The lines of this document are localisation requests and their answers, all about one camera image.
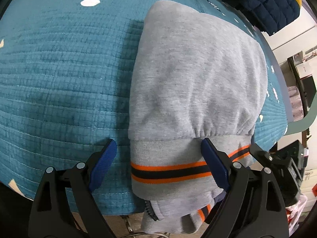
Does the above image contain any grey navy orange-striped sweatshirt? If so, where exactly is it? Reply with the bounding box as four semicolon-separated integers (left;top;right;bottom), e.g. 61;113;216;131
128;0;268;234

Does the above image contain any teal quilted bed cover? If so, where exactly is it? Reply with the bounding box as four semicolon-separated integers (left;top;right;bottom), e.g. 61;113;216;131
1;0;287;215

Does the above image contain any yellow and navy puffer jacket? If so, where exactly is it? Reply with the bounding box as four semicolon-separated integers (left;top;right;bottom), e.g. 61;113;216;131
222;0;302;36

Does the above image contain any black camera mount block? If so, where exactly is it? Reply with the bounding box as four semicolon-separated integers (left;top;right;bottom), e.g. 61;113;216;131
250;140;307;207

